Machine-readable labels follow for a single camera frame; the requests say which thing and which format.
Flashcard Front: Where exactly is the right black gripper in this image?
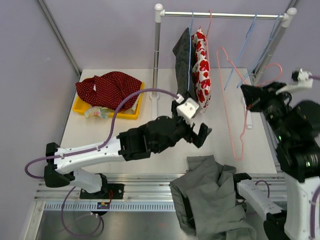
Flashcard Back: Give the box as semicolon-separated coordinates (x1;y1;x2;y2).
241;81;293;143

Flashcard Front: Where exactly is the plain grey skirt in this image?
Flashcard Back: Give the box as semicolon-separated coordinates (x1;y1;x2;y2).
169;155;257;240

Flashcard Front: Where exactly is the blue hanger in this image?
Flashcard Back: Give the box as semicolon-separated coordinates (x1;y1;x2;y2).
187;10;194;93
224;12;258;90
236;12;285;89

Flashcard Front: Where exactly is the red white polka-dot skirt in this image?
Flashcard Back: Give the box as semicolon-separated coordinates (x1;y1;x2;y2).
75;71;142;110

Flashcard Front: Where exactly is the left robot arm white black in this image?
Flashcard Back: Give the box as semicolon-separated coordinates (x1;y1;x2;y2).
44;99;212;199

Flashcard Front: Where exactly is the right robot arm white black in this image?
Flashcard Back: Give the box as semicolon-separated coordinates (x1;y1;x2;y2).
226;82;320;240

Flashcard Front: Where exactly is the white red floral skirt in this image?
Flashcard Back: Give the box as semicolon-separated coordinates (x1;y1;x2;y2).
191;27;212;113

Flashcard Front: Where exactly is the dark grey dotted skirt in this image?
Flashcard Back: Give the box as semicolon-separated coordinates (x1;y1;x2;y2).
172;27;197;100

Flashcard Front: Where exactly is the silver white clothes rack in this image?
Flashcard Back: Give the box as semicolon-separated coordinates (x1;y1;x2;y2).
148;3;298;130

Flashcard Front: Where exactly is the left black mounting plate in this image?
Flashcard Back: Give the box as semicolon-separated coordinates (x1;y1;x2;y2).
79;183;125;200

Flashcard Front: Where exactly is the yellow plastic tray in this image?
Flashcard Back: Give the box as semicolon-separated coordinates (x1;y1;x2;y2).
72;77;146;121

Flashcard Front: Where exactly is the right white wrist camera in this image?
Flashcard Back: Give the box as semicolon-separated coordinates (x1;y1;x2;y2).
275;68;313;95

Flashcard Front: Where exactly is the aluminium rail base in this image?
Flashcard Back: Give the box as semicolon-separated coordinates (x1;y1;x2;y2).
34;172;287;202

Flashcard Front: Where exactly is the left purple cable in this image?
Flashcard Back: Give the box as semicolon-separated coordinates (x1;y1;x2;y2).
24;87;180;238

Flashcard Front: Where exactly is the white slotted cable duct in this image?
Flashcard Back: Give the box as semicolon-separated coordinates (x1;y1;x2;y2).
43;202;177;213

